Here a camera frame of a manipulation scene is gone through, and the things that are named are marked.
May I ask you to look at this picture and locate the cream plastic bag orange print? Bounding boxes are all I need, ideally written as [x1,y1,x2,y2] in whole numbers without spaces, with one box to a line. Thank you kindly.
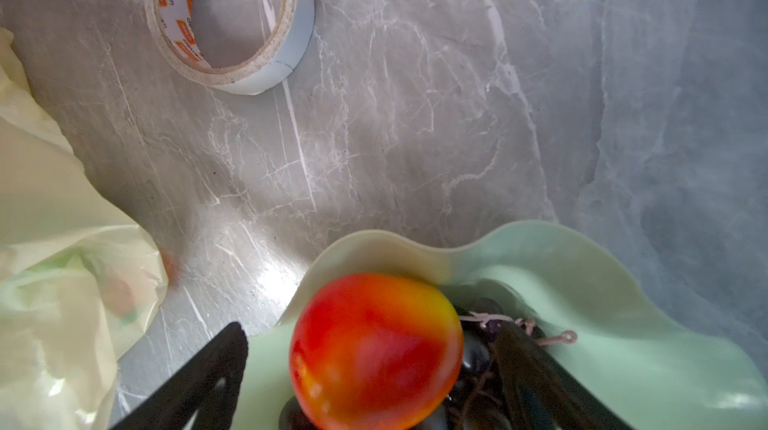
[1,31,168,429]

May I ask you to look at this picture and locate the red apple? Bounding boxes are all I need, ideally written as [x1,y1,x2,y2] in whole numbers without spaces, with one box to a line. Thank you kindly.
[288,273,464,429]

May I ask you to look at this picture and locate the clear tape roll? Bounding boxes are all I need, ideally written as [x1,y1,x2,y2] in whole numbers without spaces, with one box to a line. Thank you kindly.
[145,0,315,96]

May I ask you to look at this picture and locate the dark purple grape bunch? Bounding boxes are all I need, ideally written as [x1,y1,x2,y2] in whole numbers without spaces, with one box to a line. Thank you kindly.
[277,294,580,430]

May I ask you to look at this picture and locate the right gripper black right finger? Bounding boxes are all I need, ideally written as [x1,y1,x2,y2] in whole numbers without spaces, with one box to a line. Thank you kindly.
[493,322,630,429]

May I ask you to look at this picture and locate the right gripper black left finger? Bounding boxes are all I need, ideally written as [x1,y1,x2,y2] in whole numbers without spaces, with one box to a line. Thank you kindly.
[114,322,248,430]

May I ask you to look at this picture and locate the green leaf-shaped plate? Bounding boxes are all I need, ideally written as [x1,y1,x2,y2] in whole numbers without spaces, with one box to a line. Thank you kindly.
[233,221,767,429]

